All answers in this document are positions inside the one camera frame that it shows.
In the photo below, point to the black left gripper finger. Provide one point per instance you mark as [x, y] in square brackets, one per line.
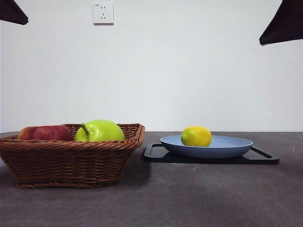
[10, 11]

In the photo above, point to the brown woven wicker basket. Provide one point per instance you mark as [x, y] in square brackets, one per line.
[71, 163]

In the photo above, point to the black flat tray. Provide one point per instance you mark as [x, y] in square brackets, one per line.
[156, 154]

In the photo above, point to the red apple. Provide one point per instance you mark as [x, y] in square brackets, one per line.
[42, 133]

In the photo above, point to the blue plate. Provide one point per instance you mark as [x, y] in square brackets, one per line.
[206, 151]

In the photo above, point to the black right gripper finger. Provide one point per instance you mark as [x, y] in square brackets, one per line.
[284, 26]

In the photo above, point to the yellow lemon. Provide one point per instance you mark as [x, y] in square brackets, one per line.
[196, 137]

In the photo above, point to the green apple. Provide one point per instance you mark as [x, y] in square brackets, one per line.
[104, 131]

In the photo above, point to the white wall socket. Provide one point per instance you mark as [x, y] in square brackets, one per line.
[103, 13]

